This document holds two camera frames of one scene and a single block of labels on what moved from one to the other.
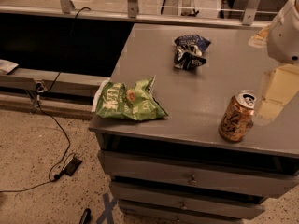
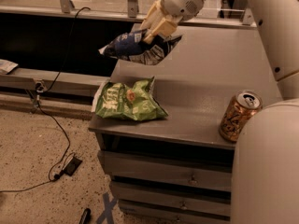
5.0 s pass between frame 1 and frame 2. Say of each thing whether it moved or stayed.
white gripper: moved
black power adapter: stayed
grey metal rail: stayed
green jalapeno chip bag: stayed
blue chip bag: moved
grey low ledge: stayed
